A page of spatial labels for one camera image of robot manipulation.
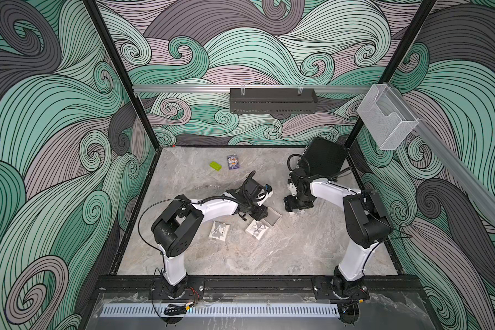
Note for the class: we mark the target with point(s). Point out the green rectangular block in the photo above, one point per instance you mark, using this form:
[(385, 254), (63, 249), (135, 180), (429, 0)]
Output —
[(216, 166)]

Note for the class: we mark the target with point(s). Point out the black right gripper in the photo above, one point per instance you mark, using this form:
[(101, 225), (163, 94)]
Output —
[(289, 204)]

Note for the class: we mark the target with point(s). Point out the aluminium wall rail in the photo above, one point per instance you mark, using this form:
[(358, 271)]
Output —
[(192, 88)]

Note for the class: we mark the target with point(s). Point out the white jewelry box base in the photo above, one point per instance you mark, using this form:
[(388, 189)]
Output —
[(272, 217)]

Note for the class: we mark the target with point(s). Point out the black wall-mounted tray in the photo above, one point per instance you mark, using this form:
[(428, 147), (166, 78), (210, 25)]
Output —
[(278, 102)]

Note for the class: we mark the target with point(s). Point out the grey foam insert pad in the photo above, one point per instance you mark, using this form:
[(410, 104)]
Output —
[(297, 213)]

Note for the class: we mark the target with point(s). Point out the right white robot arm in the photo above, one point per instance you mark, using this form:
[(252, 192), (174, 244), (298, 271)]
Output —
[(366, 222)]

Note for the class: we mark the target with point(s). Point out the white slotted cable duct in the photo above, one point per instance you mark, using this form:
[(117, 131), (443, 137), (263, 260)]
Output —
[(258, 310)]

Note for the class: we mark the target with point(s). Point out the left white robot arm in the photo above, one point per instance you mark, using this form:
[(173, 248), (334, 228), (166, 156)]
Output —
[(175, 228)]

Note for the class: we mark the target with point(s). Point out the black aluminium case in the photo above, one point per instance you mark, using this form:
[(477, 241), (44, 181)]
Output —
[(324, 158)]

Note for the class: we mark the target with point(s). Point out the clear acrylic wall holder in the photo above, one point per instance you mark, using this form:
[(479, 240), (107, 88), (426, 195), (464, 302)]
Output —
[(387, 116)]

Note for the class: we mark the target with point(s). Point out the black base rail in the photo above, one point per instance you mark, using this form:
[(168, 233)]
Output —
[(201, 287)]

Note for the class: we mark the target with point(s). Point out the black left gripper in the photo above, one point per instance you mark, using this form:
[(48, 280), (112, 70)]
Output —
[(260, 214)]

